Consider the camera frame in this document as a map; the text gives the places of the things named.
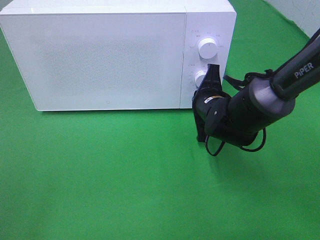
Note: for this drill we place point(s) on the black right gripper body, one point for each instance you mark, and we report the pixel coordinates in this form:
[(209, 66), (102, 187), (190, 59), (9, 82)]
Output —
[(209, 106)]

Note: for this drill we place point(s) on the white timer knob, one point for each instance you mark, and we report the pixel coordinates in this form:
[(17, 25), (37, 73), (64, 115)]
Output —
[(198, 77)]

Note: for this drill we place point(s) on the white microwave oven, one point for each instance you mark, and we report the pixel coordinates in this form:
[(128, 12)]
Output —
[(203, 18)]

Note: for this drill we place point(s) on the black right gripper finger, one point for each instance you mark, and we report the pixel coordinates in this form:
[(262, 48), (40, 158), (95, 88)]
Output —
[(212, 77)]

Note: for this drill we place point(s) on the white upper power knob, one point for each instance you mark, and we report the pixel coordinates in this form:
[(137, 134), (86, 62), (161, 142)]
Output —
[(207, 48)]

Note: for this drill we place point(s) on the white microwave door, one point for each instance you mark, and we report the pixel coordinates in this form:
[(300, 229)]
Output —
[(98, 61)]

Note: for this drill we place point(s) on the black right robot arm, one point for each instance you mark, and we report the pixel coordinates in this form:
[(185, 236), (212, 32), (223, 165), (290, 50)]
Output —
[(262, 98)]

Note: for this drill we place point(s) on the green tablecloth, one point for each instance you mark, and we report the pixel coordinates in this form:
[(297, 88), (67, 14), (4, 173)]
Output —
[(134, 175)]

